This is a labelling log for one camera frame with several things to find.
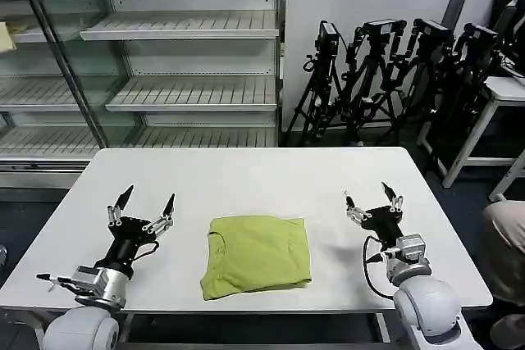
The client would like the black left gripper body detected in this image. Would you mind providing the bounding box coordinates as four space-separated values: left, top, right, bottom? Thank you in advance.
95 216 160 281

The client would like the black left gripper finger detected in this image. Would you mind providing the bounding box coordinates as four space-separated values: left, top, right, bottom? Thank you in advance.
141 192 177 237
107 184 135 229

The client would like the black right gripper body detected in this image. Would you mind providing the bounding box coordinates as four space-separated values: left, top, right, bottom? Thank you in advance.
360 207 405 245

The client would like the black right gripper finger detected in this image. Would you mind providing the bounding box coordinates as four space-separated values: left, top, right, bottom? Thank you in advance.
343 189 371 226
381 180 404 215

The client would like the yellow-green shirt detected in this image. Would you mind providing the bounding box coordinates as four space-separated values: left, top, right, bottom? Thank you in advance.
199 214 314 302

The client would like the person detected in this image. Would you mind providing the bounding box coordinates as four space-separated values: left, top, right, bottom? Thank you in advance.
478 198 525 350

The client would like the empty white shelf unit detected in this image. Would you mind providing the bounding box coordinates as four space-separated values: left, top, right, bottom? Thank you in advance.
0 0 287 192

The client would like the white desk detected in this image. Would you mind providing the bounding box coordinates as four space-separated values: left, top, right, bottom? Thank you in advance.
417 75 525 189

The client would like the pale yellow paper sheet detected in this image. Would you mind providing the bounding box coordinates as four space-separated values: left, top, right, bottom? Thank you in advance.
0 20 18 54

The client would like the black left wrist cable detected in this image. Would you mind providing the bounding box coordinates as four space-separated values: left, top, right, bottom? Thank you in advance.
133 240 161 263

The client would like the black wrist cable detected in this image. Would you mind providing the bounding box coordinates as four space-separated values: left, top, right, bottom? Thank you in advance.
362 235 398 298
133 240 161 263

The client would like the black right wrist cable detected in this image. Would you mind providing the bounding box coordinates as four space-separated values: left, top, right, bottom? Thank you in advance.
362 235 398 298

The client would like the black camera tripod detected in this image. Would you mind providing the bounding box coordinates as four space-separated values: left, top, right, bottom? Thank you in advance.
285 19 348 140
391 17 457 138
339 17 408 147
441 22 500 150

